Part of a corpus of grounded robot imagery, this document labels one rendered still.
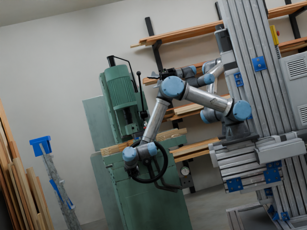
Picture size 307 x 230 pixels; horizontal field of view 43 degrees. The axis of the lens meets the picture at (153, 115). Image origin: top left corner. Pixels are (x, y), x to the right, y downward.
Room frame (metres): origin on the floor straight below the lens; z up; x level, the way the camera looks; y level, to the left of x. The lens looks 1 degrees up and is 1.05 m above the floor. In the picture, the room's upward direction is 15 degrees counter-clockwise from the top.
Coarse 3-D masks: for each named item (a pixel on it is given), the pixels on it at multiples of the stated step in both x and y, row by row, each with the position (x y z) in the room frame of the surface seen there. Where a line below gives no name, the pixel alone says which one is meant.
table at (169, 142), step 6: (168, 138) 2.88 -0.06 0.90; (174, 138) 2.79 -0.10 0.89; (180, 138) 2.80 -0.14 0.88; (162, 144) 2.77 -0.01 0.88; (168, 144) 2.78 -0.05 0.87; (174, 144) 2.79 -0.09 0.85; (180, 144) 2.80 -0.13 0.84; (102, 156) 2.83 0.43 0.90; (108, 156) 2.70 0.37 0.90; (114, 156) 2.71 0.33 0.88; (120, 156) 2.72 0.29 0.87; (108, 162) 2.70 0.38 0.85; (114, 162) 2.71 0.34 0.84
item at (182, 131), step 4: (184, 128) 2.97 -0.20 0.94; (168, 132) 2.94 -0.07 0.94; (172, 132) 2.95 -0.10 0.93; (176, 132) 2.96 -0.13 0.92; (180, 132) 2.96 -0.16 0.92; (184, 132) 2.97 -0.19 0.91; (156, 136) 2.93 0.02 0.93; (168, 136) 2.94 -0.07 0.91; (112, 148) 2.87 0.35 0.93; (116, 148) 2.87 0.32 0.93; (104, 152) 2.85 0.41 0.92; (112, 152) 2.86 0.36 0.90
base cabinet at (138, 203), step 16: (144, 176) 2.74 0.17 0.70; (176, 176) 2.78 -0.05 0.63; (128, 192) 2.72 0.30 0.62; (144, 192) 2.73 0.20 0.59; (160, 192) 2.75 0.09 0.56; (128, 208) 2.71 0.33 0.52; (144, 208) 2.73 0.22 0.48; (160, 208) 2.75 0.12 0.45; (176, 208) 2.77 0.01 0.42; (128, 224) 2.71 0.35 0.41; (144, 224) 2.72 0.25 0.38; (160, 224) 2.74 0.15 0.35; (176, 224) 2.76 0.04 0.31
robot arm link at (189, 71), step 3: (189, 66) 2.87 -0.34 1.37; (192, 66) 2.87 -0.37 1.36; (183, 69) 2.85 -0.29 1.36; (186, 69) 2.85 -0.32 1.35; (189, 69) 2.86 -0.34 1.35; (192, 69) 2.86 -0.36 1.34; (195, 69) 2.86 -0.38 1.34; (183, 72) 2.85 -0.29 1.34; (186, 72) 2.85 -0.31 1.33; (189, 72) 2.85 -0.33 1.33; (192, 72) 2.86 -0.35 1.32; (195, 72) 2.87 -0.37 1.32; (183, 75) 2.85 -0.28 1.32; (186, 75) 2.86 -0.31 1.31; (189, 75) 2.85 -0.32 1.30; (192, 75) 2.86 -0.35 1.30
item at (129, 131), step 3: (135, 123) 2.86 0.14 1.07; (126, 126) 2.87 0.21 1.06; (129, 126) 2.85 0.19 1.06; (132, 126) 2.86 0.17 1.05; (135, 126) 2.86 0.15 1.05; (126, 129) 2.92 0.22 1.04; (129, 129) 2.85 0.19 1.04; (135, 129) 2.86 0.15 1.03; (126, 132) 2.98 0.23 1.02; (129, 132) 2.85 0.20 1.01; (132, 132) 2.86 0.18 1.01; (132, 135) 2.90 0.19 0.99
